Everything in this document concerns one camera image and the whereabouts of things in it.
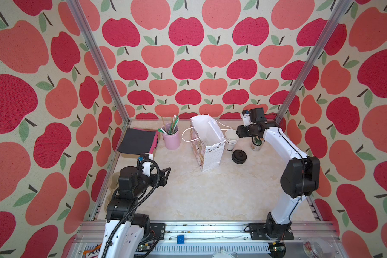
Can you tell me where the green drink can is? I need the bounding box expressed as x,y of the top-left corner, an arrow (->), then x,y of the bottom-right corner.
251,137 -> 265,151

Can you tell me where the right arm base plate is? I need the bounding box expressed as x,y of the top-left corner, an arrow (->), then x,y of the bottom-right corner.
248,223 -> 295,240

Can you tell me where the cardboard cup carrier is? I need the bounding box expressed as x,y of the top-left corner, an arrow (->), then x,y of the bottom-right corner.
103,173 -> 120,212

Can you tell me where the white paper coffee cup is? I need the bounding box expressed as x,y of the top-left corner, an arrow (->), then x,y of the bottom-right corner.
224,129 -> 239,152

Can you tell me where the black napkin stack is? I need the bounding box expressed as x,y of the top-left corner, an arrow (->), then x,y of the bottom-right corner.
117,128 -> 159,155

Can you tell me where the right aluminium frame post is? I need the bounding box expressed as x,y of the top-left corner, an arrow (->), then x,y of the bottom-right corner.
275,0 -> 353,125

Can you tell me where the green paper straw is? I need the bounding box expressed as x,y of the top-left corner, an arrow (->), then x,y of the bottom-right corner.
169,115 -> 179,135

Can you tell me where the white paper gift bag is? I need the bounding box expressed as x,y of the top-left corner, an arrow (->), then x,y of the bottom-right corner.
181,115 -> 231,172

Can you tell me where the blue small block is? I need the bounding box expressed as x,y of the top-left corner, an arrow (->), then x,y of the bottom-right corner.
177,235 -> 185,245

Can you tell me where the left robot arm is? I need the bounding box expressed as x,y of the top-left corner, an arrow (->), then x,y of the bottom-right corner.
98,163 -> 172,258

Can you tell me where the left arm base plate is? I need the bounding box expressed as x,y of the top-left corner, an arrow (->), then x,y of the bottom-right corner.
143,223 -> 166,240

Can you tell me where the black cup lid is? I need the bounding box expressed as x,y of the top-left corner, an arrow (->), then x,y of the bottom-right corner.
232,157 -> 246,164
232,149 -> 247,159

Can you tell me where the clear plastic container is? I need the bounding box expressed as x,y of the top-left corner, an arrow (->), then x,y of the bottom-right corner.
303,238 -> 336,258

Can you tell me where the pink straw holder cup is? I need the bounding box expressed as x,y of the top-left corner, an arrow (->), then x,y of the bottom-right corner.
162,126 -> 181,151

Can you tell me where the aluminium frame post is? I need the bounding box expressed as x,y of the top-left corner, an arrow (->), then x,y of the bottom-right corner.
67,0 -> 131,127
275,0 -> 353,125

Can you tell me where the orange candy bag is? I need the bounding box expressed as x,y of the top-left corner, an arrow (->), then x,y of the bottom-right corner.
83,244 -> 102,258

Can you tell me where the left aluminium frame post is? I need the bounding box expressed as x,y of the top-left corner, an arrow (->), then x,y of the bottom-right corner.
67,0 -> 131,127

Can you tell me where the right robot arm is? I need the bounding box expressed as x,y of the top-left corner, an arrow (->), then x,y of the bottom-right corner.
236,108 -> 320,239

